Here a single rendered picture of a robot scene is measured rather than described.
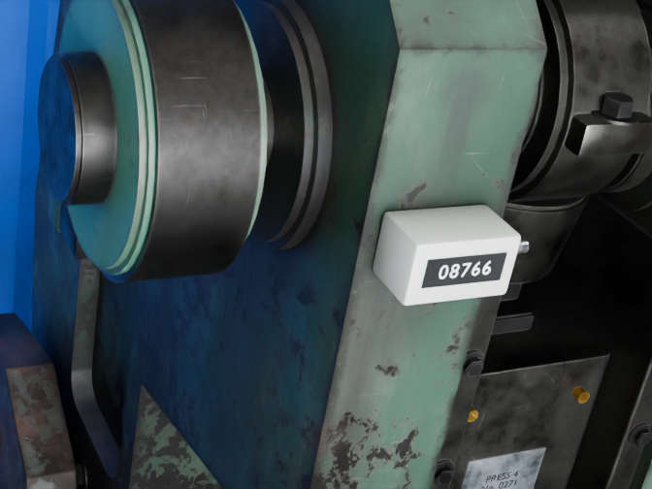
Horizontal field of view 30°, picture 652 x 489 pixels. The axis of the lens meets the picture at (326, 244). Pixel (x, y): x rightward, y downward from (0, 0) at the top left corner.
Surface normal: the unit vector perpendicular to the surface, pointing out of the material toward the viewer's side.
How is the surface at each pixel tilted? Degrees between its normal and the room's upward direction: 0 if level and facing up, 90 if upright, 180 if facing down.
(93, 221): 90
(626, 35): 51
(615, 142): 90
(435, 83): 90
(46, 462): 31
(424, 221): 0
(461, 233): 0
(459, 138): 90
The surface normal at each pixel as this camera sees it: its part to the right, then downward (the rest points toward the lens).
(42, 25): -0.45, 0.36
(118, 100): -0.89, 0.07
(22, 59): 0.43, 0.49
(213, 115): 0.46, 0.06
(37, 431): 0.37, -0.49
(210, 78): 0.43, -0.21
